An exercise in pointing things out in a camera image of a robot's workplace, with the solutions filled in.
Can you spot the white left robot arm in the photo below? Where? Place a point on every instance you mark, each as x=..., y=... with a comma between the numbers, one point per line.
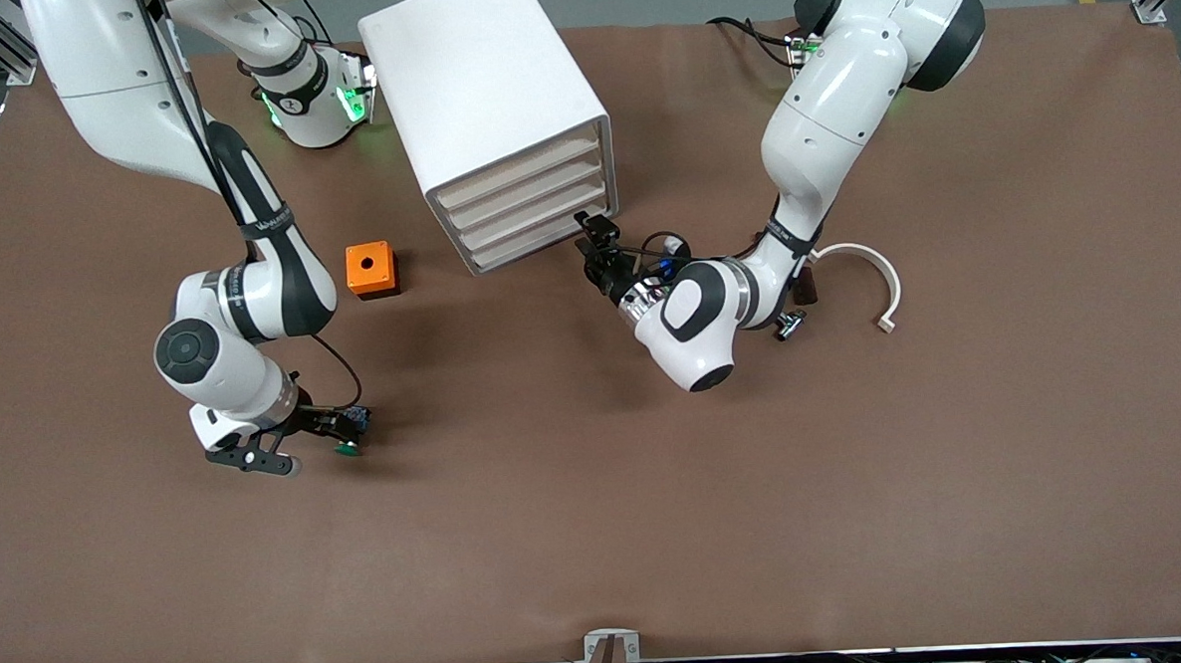
x=820, y=112

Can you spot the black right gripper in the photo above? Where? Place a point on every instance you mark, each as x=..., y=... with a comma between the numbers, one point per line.
x=317, y=418

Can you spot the brown terminal block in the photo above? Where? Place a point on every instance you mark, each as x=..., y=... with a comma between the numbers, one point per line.
x=810, y=287

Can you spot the white highest cabinet drawer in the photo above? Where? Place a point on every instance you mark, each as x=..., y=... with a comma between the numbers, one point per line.
x=519, y=173

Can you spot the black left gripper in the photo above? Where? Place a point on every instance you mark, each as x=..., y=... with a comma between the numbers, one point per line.
x=614, y=274

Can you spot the green push button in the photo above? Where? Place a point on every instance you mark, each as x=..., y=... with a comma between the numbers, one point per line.
x=349, y=445

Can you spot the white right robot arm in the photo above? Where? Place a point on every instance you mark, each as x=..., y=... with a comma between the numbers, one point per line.
x=224, y=372

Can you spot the white lowest cabinet drawer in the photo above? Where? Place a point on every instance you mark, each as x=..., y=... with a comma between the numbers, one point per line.
x=537, y=242

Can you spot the orange box with hole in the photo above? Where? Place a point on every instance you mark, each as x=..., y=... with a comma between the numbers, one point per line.
x=368, y=266

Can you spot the white curved plastic arc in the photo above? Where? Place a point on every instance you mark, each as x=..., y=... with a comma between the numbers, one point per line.
x=887, y=279

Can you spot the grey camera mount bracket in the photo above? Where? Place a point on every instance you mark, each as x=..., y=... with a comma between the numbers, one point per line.
x=610, y=659

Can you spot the small silver blue connector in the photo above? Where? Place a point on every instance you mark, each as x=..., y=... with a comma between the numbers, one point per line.
x=793, y=327

